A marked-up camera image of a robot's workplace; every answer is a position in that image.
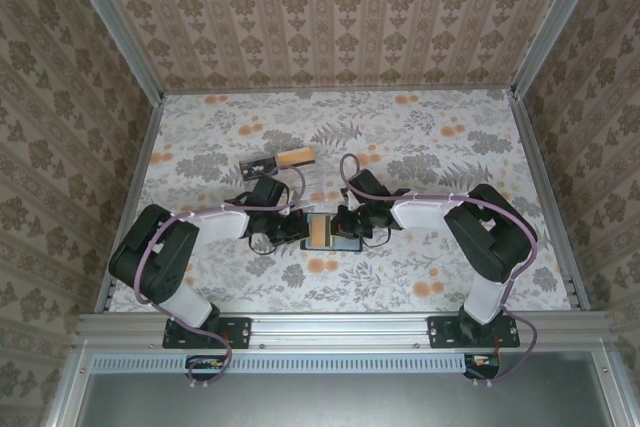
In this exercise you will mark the black VIP card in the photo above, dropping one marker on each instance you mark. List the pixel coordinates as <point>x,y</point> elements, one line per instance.
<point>257,169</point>

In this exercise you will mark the navy blue card holder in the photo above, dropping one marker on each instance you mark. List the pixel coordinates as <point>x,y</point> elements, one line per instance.
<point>332,245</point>

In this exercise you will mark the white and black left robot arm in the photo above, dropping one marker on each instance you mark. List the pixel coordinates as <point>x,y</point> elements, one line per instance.
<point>175,297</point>

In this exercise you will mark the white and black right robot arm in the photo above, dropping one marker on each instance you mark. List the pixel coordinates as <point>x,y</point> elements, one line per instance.
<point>425,214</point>

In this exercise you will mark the clear acrylic card stand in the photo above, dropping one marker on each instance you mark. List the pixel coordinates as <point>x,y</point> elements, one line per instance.
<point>320,182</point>

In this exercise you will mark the small black controller board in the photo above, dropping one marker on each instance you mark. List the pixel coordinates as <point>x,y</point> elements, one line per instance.
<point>482,364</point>
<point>205,366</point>

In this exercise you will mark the grey metal sheet panel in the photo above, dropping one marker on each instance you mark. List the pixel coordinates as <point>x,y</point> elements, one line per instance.
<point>325,402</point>

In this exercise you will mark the aluminium mounting rail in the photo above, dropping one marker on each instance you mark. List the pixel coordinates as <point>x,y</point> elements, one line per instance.
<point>340,329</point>

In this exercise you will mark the aluminium back rail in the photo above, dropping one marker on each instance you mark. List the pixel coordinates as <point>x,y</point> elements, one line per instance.
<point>340,91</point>

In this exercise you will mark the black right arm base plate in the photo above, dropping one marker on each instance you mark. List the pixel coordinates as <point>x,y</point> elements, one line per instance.
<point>445,332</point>

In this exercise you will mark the aluminium side rail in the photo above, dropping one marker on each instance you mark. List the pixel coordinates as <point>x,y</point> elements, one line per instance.
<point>547,172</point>
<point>132,172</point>

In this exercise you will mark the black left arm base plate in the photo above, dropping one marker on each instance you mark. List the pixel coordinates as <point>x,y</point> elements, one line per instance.
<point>235,332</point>

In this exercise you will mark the aluminium corner post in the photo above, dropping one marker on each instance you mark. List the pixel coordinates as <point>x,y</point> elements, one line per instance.
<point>117,22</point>
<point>550,22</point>

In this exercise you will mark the aluminium lower frame bar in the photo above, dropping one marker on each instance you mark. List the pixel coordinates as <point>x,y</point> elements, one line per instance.
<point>67,387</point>
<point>607,387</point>

